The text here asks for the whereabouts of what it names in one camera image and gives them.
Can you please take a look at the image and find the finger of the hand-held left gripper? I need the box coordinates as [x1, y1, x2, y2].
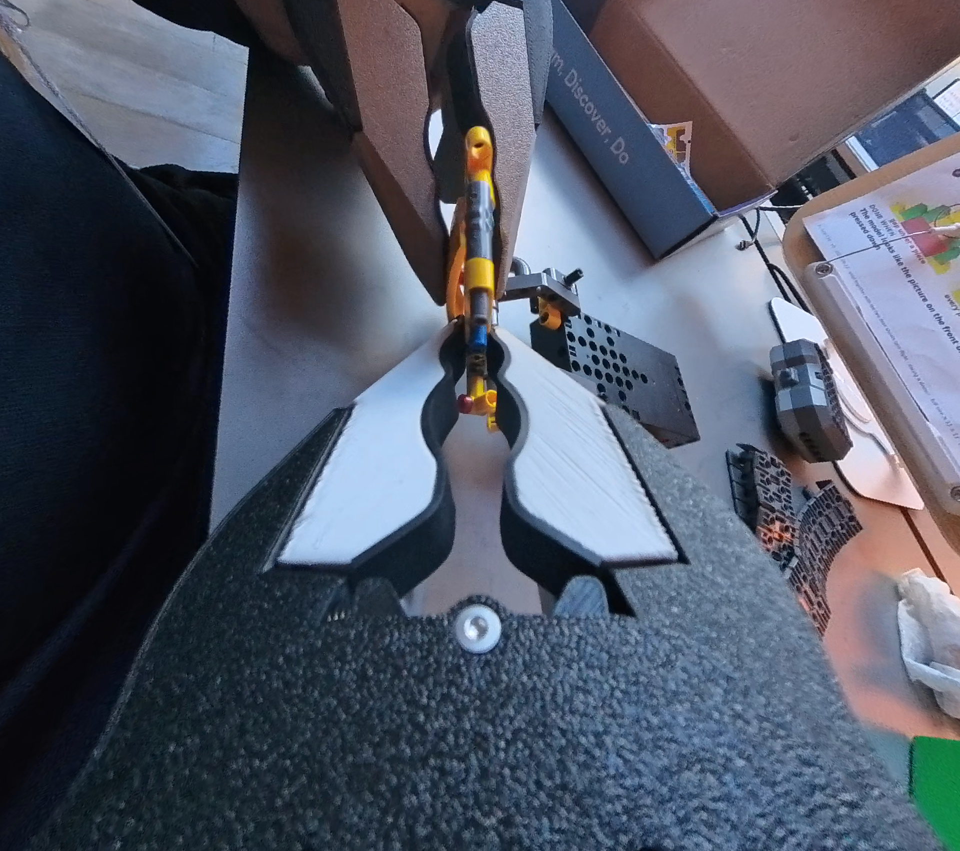
[465, 0, 538, 266]
[332, 0, 453, 307]

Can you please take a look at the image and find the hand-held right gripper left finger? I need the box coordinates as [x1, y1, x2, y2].
[276, 324, 460, 571]

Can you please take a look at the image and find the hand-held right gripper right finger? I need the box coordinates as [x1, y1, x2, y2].
[487, 326, 682, 567]

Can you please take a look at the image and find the black perforated battery box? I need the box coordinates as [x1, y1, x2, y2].
[529, 309, 704, 449]

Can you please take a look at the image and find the yellow grey brick arm assembly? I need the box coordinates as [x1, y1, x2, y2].
[444, 125, 586, 434]

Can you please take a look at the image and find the grey desk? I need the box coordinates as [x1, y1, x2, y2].
[210, 41, 960, 717]

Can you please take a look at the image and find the blue yellow instruction booklet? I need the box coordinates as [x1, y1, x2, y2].
[649, 118, 696, 179]

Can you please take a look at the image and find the grey brick motor block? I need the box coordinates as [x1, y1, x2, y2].
[767, 337, 856, 465]

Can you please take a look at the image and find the navy cardboard box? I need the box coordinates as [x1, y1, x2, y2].
[538, 0, 960, 262]

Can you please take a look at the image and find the instruction sheet on clipboard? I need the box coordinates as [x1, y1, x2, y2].
[781, 133, 960, 539]

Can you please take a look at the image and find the printed instruction sheet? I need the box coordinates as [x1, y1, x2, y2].
[801, 148, 960, 434]

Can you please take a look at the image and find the white crumpled tissue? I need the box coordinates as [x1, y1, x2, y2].
[894, 566, 960, 715]

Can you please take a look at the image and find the green plastic bin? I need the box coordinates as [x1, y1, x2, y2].
[906, 733, 960, 851]

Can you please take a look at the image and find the black cable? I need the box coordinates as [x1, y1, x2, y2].
[737, 204, 813, 314]

